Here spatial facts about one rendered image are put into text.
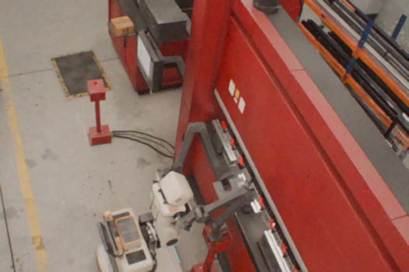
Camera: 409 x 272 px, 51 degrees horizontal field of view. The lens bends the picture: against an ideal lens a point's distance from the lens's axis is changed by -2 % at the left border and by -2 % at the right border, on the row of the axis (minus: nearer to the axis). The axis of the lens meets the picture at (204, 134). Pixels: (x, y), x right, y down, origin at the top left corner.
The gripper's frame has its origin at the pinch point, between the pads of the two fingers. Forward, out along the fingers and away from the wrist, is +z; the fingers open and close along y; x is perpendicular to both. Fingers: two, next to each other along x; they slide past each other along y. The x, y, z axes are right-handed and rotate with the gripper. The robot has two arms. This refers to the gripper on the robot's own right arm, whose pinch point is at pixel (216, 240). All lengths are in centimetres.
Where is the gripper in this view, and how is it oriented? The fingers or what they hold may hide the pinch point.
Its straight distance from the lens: 358.1
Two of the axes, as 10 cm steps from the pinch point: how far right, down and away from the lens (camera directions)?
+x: -3.8, -7.2, 5.8
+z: 0.8, 6.0, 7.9
